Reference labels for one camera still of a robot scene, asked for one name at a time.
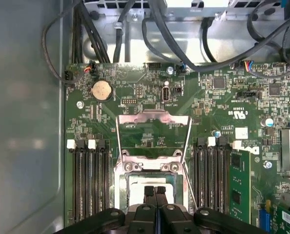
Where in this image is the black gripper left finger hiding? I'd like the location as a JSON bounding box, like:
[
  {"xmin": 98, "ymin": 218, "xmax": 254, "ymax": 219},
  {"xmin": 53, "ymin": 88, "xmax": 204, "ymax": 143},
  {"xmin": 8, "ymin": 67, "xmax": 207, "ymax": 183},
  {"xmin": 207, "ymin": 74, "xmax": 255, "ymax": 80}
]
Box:
[{"xmin": 53, "ymin": 185, "xmax": 158, "ymax": 234}]

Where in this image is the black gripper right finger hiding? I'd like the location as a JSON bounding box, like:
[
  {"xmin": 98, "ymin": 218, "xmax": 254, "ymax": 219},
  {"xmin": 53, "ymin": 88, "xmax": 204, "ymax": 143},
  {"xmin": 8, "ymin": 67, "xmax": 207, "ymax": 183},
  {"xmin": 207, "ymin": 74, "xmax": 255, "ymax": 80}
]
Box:
[{"xmin": 156, "ymin": 186, "xmax": 268, "ymax": 234}]

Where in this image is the square silver cpu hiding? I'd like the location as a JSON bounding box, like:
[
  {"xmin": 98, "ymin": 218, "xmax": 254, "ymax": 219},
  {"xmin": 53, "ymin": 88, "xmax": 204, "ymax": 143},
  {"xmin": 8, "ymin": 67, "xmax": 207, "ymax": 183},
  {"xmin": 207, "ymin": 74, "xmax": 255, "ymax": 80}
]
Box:
[{"xmin": 128, "ymin": 176, "xmax": 175, "ymax": 208}]

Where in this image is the thin metal locking lever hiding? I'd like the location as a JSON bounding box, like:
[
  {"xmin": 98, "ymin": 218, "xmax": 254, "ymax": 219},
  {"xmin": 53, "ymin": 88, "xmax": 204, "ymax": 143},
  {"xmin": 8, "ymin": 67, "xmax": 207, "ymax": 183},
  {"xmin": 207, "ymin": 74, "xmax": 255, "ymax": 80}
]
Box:
[{"xmin": 181, "ymin": 160, "xmax": 199, "ymax": 212}]

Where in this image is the metal socket cover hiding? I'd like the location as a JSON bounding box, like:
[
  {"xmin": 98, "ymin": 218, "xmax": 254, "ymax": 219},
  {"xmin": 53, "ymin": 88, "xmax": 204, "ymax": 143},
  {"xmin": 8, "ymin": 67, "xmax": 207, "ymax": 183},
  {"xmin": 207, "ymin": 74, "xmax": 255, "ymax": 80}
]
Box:
[{"xmin": 115, "ymin": 109, "xmax": 193, "ymax": 163}]

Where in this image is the cpu socket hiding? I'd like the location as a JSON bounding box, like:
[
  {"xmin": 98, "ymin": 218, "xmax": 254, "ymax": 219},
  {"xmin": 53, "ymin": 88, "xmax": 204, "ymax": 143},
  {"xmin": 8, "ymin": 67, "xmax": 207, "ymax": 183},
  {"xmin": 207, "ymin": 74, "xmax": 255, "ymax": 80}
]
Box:
[{"xmin": 113, "ymin": 155, "xmax": 194, "ymax": 211}]

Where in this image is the green ram stick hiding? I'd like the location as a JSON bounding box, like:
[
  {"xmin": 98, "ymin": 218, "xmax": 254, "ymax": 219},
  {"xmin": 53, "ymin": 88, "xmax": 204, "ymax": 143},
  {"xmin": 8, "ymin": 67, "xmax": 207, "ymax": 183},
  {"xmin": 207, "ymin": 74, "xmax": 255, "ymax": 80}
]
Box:
[{"xmin": 228, "ymin": 149, "xmax": 253, "ymax": 225}]

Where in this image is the green motherboard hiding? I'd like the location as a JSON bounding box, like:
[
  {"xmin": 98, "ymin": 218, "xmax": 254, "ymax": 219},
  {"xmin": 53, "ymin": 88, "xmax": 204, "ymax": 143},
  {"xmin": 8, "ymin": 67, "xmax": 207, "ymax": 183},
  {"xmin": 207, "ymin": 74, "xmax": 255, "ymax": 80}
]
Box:
[{"xmin": 64, "ymin": 61, "xmax": 290, "ymax": 234}]

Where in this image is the round coin cell battery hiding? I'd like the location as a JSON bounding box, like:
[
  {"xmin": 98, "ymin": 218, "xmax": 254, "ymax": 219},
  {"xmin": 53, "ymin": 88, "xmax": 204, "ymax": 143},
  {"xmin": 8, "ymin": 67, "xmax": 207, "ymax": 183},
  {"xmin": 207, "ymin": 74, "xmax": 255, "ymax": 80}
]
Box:
[{"xmin": 91, "ymin": 80, "xmax": 113, "ymax": 102}]

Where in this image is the black open pc case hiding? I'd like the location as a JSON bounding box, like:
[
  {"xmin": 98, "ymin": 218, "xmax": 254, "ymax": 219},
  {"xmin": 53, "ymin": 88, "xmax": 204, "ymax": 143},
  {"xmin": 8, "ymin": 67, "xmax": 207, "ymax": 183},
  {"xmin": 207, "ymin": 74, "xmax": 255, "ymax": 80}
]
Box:
[{"xmin": 0, "ymin": 0, "xmax": 290, "ymax": 234}]

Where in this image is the grey metal drive cage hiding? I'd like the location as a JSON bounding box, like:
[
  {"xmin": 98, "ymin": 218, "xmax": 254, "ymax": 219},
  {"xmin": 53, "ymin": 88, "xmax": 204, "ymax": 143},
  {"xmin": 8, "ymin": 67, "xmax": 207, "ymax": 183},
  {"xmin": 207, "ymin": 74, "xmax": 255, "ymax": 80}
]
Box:
[{"xmin": 82, "ymin": 0, "xmax": 290, "ymax": 65}]

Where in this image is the black flat cable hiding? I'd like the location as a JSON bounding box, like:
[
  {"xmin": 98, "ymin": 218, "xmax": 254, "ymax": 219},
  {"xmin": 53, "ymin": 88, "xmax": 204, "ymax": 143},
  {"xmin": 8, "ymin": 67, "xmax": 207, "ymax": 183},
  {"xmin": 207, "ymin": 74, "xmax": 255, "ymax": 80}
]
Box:
[{"xmin": 112, "ymin": 0, "xmax": 136, "ymax": 64}]

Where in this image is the black wire bundle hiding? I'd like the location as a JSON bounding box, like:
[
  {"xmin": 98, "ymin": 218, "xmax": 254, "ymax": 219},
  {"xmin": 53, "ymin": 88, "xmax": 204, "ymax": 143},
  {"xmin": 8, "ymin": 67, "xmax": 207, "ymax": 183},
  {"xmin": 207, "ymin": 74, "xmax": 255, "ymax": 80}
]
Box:
[{"xmin": 71, "ymin": 2, "xmax": 111, "ymax": 65}]

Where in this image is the short black cable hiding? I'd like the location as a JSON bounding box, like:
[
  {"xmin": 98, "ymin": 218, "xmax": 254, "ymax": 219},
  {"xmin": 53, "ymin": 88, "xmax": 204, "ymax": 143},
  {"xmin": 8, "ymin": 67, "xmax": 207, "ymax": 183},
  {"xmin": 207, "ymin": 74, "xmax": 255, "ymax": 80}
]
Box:
[{"xmin": 202, "ymin": 17, "xmax": 219, "ymax": 63}]

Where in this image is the thick black cable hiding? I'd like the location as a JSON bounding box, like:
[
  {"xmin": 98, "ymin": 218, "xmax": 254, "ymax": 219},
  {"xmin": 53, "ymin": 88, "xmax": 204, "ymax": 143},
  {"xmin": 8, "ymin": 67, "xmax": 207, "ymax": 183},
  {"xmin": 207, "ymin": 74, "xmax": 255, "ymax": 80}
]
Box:
[{"xmin": 148, "ymin": 0, "xmax": 290, "ymax": 73}]

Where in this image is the thin black wire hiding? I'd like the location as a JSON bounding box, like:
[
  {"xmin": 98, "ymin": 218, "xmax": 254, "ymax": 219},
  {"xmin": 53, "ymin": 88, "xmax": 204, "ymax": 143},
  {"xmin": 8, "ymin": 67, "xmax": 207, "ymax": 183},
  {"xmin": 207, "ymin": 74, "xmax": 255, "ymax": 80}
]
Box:
[{"xmin": 41, "ymin": 0, "xmax": 87, "ymax": 85}]

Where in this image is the looped black cable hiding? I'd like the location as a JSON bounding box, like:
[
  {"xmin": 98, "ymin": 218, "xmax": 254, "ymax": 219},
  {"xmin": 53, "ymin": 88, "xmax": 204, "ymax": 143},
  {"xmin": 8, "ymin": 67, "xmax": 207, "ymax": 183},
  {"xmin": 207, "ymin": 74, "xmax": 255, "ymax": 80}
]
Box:
[{"xmin": 246, "ymin": 0, "xmax": 290, "ymax": 67}]

